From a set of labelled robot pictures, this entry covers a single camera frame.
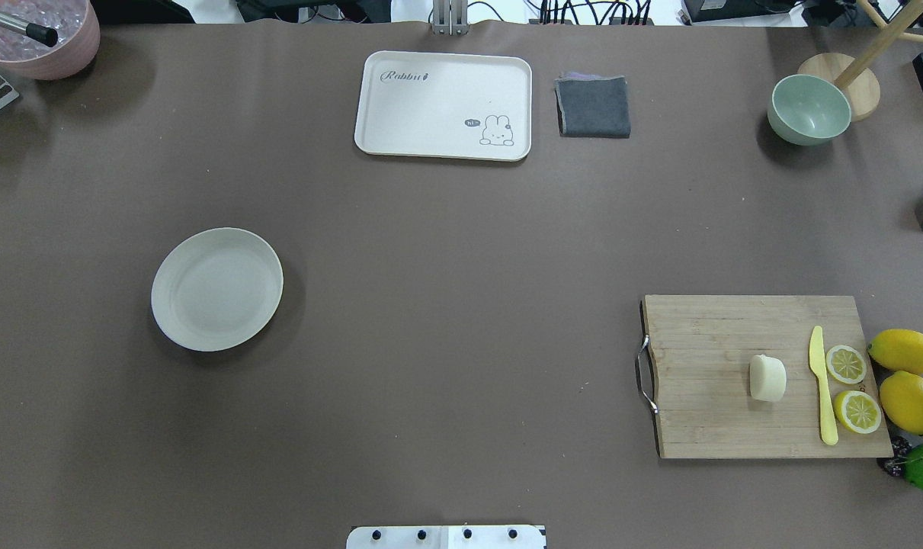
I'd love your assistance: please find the wooden mug tree stand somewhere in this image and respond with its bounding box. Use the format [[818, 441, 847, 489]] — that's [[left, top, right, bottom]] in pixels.
[[798, 1, 923, 122]]

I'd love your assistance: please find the beige rabbit tray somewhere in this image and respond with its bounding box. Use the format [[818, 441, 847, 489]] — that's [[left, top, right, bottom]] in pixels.
[[354, 51, 532, 161]]

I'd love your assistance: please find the whole lemon right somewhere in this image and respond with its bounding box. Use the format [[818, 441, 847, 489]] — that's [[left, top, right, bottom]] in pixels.
[[879, 371, 923, 435]]

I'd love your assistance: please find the pink bowl with ice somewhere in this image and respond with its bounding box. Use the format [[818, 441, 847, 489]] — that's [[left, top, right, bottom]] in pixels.
[[0, 1, 100, 80]]

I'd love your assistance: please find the grey folded cloth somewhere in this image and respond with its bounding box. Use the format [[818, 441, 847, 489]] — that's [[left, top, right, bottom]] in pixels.
[[554, 72, 632, 139]]

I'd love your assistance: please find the whole lemon left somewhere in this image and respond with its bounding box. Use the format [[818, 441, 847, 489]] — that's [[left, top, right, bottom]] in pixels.
[[867, 328, 923, 376]]

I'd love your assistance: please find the aluminium frame post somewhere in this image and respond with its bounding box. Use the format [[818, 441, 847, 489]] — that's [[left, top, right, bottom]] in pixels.
[[431, 0, 470, 36]]

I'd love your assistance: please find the mint green bowl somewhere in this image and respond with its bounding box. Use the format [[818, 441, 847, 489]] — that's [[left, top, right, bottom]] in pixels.
[[767, 74, 854, 146]]

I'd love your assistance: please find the lemon half far side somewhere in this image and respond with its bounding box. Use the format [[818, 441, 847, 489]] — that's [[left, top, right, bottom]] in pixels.
[[833, 390, 885, 435]]

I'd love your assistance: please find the metal muddler black tip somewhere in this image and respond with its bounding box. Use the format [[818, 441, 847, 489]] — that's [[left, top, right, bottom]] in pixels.
[[0, 11, 59, 47]]

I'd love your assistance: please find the round beige plate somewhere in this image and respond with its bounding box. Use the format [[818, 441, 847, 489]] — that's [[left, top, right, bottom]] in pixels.
[[150, 228, 284, 352]]

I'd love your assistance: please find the wooden cutting board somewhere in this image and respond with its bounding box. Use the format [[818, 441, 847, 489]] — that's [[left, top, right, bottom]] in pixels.
[[635, 294, 893, 459]]

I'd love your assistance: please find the whole lemon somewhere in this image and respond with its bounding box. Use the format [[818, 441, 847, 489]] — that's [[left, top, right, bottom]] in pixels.
[[867, 328, 923, 376], [879, 371, 923, 435]]

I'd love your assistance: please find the lemon half near bun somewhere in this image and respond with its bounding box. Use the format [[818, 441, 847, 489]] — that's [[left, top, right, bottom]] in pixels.
[[825, 345, 869, 385]]

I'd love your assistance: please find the dark berry cluster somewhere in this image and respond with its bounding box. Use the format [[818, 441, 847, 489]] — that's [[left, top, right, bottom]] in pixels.
[[876, 435, 913, 477]]

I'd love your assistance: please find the yellow plastic knife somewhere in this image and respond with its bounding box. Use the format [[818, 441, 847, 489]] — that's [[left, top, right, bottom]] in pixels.
[[807, 326, 840, 446]]

